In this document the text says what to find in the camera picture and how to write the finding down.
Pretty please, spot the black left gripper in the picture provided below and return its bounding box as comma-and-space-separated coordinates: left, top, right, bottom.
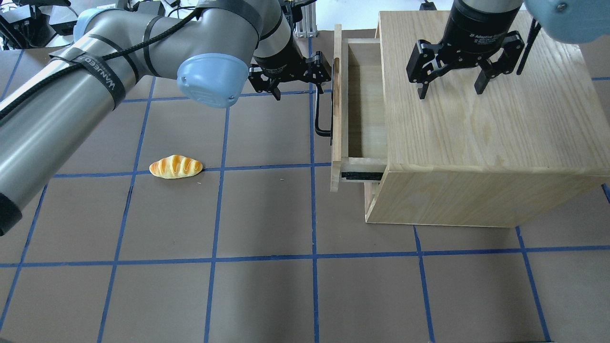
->
248, 19, 333, 101

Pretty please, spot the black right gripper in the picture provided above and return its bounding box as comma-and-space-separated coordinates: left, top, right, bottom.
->
406, 0, 524, 100

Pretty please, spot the wooden drawer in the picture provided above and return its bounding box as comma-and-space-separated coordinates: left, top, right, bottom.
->
330, 24, 387, 192

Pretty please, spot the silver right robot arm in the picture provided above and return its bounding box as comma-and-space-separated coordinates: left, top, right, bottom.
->
406, 0, 610, 99

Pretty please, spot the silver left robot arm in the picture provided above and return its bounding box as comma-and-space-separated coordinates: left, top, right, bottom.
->
0, 0, 333, 234

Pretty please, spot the light wooden drawer cabinet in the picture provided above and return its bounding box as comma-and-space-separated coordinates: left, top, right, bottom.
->
366, 10, 610, 227

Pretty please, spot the yellow toy bread loaf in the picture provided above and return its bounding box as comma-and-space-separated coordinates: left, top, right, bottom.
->
149, 154, 204, 179

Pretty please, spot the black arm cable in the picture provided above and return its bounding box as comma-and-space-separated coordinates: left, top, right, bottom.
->
0, 7, 201, 122

